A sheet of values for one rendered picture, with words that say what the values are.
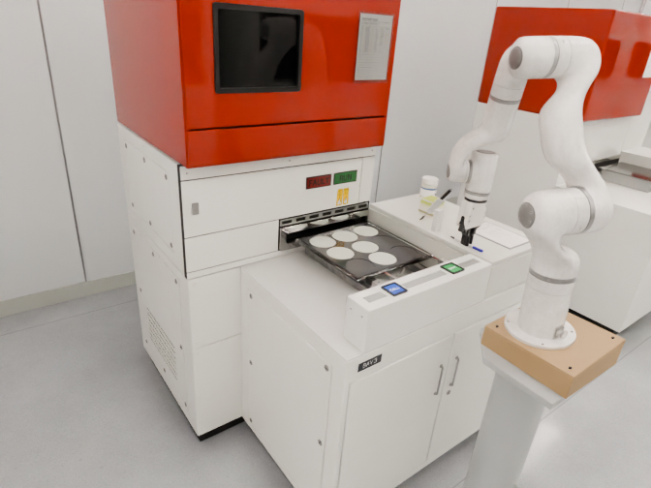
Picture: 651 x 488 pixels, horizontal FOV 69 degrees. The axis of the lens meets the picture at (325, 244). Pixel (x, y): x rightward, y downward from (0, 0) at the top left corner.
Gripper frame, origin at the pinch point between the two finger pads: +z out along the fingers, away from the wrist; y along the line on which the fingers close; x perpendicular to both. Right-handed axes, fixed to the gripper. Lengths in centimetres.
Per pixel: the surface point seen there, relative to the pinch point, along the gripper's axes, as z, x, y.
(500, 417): 39, 39, 22
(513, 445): 47, 45, 20
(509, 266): 6.6, 13.9, -7.5
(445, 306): 12.3, 13.9, 25.0
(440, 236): 2.2, -9.6, 2.7
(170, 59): -54, -51, 84
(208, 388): 68, -49, 79
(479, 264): 2.8, 11.8, 7.9
